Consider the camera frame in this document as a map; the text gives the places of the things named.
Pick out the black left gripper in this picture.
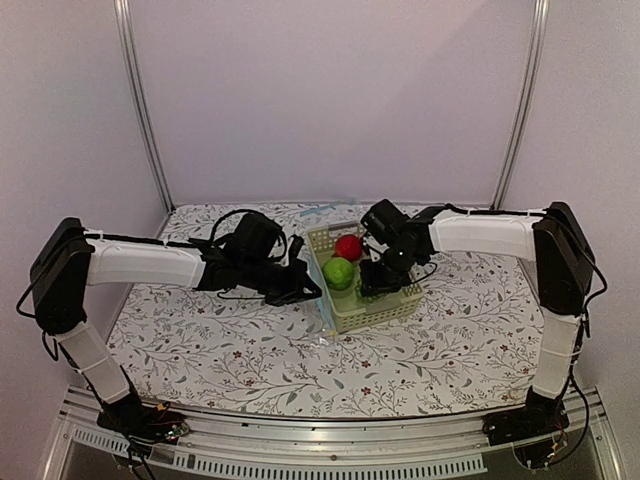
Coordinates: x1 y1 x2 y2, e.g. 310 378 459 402
239 256 322 307

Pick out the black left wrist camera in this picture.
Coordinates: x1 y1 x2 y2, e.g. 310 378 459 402
286 234 305 266

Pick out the red apple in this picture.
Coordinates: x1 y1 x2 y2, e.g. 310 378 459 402
334 234 362 262

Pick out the green grape bunch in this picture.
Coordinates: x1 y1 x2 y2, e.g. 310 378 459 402
354 280 386 304

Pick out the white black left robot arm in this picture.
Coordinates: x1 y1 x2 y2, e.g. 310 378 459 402
21 209 322 445

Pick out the floral patterned table mat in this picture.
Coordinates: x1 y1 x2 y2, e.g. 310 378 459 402
102 201 571 419

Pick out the aluminium frame post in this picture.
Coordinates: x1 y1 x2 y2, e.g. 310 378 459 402
490 0 550 210
113 0 175 214

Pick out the aluminium front rail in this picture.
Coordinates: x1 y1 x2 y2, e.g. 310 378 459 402
42 387 626 479

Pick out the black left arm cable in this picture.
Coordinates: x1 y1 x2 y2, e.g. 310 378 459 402
209 208 289 261

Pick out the right aluminium frame post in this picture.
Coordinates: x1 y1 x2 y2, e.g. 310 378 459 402
490 0 550 210

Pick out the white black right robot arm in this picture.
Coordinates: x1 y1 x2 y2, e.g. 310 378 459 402
360 199 601 445

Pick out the green apple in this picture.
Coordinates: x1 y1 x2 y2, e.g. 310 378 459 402
322 257 355 291

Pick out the light green perforated plastic basket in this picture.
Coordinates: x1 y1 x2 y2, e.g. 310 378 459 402
306 221 423 333

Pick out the left aluminium frame post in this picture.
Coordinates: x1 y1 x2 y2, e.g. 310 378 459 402
113 0 175 214

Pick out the clear blue zip top bag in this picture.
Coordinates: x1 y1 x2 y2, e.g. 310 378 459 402
304 247 337 348

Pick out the spare clear blue zip bag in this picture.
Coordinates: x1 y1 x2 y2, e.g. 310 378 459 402
299 198 357 217

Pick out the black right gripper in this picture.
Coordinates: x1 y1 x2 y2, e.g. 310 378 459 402
358 245 421 296

